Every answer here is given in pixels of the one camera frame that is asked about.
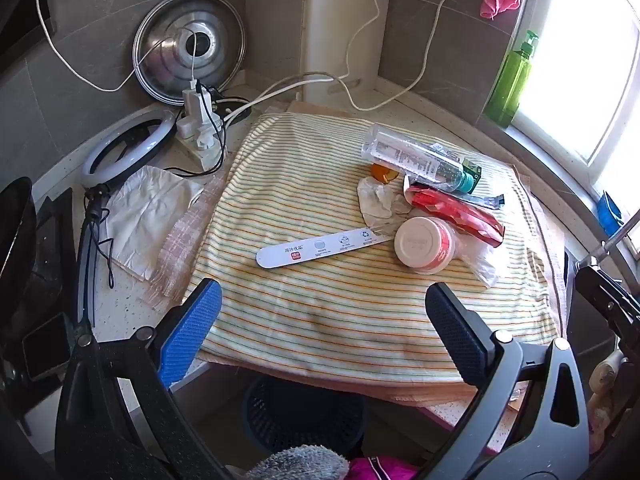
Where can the clear plastic bottle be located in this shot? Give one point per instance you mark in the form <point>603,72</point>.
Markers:
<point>405,155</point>

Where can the white cloth bag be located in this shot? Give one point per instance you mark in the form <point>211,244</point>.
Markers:
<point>145,210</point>

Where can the green soap bottle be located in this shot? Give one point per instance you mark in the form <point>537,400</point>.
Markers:
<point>510,80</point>

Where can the black phone mount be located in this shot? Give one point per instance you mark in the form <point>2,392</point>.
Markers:
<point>15,240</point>

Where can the bright window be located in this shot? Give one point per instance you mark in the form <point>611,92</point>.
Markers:
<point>575,60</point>

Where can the blue foil wrapper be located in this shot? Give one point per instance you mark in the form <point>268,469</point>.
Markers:
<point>492,202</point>

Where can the black smartphone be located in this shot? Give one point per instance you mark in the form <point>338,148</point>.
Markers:
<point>45,345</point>

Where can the grey fleece cloth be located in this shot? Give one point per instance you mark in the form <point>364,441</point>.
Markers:
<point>300,465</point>

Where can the black metal stand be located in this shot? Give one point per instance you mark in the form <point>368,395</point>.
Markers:
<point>605,290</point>

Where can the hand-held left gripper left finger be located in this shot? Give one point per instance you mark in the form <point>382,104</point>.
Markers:
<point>192,332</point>

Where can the orange peel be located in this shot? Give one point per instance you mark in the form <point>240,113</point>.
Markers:
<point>382,172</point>

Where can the clear plastic bag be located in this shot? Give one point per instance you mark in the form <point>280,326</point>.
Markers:
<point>480,260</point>

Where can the crumpled clear plastic wrapper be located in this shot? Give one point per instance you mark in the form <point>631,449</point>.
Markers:
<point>375,200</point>

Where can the pink garment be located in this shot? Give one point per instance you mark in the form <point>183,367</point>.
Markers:
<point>380,469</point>

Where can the blue plastic item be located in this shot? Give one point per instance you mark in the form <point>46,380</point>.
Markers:
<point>607,215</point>

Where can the white cutting board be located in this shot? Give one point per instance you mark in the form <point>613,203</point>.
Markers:
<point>340,25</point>

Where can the metal pot lid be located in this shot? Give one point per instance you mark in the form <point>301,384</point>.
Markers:
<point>165,60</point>

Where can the small green box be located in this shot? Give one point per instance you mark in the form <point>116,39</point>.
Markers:
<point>474,170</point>

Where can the black mesh waste basket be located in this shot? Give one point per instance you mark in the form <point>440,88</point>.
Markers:
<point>300,415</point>

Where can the red paper bag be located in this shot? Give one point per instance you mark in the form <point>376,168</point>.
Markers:
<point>460,215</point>

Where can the white power strip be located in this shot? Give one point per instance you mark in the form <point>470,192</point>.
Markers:
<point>204,156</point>

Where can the white charger plug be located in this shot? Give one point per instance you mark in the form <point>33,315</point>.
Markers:
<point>192,102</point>

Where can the white plastic cup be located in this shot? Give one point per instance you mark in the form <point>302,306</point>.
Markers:
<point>417,245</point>

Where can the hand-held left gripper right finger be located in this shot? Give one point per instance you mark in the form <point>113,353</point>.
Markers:
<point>456,332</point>

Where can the striped cloth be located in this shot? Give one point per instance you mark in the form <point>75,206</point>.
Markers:
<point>325,310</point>

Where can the long white label strip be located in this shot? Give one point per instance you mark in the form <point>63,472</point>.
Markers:
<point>320,249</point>

